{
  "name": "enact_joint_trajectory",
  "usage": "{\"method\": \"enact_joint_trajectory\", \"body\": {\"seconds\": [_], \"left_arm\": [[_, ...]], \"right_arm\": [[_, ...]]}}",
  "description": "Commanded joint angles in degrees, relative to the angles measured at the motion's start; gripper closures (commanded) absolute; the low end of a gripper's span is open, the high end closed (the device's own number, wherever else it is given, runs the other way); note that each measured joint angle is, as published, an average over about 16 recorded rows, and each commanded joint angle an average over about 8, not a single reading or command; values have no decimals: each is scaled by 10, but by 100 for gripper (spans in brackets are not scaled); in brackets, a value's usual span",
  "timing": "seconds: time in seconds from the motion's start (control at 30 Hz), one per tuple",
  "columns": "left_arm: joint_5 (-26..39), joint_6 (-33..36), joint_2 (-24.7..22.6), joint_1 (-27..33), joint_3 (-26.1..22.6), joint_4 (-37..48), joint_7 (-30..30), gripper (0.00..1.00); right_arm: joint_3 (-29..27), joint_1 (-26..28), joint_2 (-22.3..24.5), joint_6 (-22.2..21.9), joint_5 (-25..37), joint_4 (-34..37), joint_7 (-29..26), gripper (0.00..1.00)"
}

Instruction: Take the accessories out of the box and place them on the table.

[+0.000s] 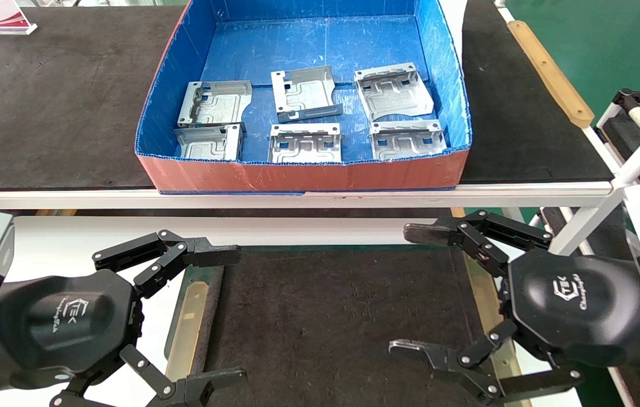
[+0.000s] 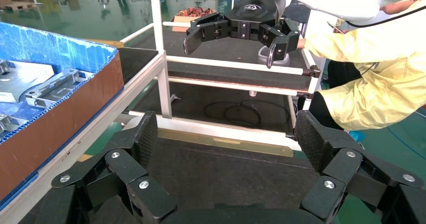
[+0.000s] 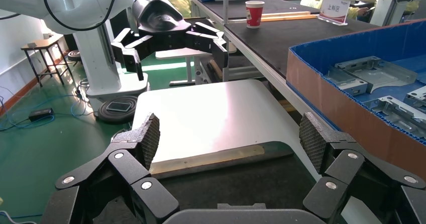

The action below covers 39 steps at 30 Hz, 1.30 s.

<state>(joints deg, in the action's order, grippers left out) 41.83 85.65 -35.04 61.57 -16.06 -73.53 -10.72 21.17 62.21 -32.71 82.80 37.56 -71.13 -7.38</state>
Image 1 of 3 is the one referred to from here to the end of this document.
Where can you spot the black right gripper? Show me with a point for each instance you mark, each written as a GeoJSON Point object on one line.
{"type": "Point", "coordinates": [574, 305]}

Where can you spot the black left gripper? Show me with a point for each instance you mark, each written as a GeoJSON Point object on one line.
{"type": "Point", "coordinates": [65, 322]}

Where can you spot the stamped grey metal bracket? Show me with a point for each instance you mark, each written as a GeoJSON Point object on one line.
{"type": "Point", "coordinates": [393, 93]}
{"type": "Point", "coordinates": [304, 146]}
{"type": "Point", "coordinates": [407, 141]}
{"type": "Point", "coordinates": [207, 144]}
{"type": "Point", "coordinates": [215, 102]}
{"type": "Point", "coordinates": [305, 93]}

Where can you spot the blue corrugated plastic box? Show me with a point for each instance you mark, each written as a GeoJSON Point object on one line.
{"type": "Point", "coordinates": [320, 39]}

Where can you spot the brass mat edge strip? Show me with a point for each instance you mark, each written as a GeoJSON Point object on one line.
{"type": "Point", "coordinates": [479, 299]}
{"type": "Point", "coordinates": [187, 328]}

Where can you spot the green rubber mat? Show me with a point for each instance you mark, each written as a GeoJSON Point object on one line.
{"type": "Point", "coordinates": [169, 339]}

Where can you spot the black work mat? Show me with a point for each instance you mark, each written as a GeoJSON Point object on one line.
{"type": "Point", "coordinates": [325, 316]}

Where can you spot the long tan edge strip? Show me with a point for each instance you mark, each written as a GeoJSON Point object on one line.
{"type": "Point", "coordinates": [551, 73]}

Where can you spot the black tube connector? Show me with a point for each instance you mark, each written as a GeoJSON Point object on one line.
{"type": "Point", "coordinates": [627, 100]}

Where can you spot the large black table mat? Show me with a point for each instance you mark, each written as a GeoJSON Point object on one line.
{"type": "Point", "coordinates": [43, 102]}

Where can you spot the white metal table frame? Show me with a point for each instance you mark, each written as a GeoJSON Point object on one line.
{"type": "Point", "coordinates": [297, 199]}

